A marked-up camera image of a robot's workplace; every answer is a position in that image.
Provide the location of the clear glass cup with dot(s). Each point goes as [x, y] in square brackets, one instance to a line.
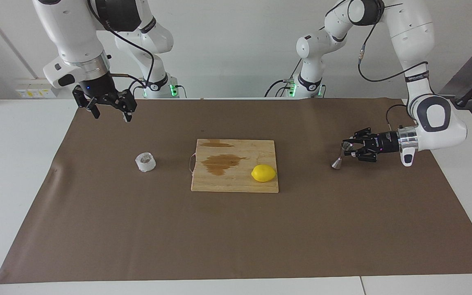
[146, 163]

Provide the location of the white wall socket panel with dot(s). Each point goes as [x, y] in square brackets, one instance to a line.
[35, 93]

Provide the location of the yellow lemon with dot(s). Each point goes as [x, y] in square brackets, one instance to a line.
[263, 173]

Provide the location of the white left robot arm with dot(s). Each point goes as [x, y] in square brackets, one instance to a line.
[436, 119]

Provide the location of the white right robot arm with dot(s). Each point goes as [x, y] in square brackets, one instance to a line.
[72, 32]

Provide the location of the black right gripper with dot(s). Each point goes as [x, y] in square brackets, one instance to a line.
[96, 88]

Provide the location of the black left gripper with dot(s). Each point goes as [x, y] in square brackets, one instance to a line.
[386, 141]

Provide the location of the brown paper table mat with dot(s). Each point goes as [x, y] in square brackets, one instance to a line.
[236, 229]

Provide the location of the steel double jigger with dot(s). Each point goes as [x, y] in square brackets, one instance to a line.
[336, 164]

